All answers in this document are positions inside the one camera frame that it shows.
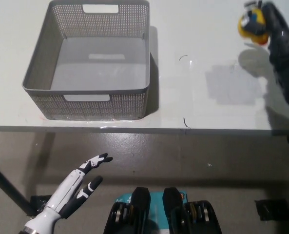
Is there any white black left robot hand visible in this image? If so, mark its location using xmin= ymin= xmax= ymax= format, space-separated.
xmin=43 ymin=153 xmax=114 ymax=219

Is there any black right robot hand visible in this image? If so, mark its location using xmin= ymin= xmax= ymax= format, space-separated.
xmin=241 ymin=0 xmax=289 ymax=74

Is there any yellow rubber duck toy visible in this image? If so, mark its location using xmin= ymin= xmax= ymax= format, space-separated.
xmin=237 ymin=7 xmax=269 ymax=46

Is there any black floor tape patch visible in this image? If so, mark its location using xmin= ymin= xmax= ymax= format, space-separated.
xmin=30 ymin=195 xmax=54 ymax=215
xmin=254 ymin=199 xmax=289 ymax=221

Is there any black table leg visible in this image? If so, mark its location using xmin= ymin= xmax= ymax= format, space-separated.
xmin=0 ymin=157 xmax=37 ymax=217

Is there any black teal robot torso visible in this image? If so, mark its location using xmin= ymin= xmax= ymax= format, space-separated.
xmin=102 ymin=187 xmax=223 ymax=234

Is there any grey perforated plastic basket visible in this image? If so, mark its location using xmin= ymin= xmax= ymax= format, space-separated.
xmin=21 ymin=0 xmax=151 ymax=120

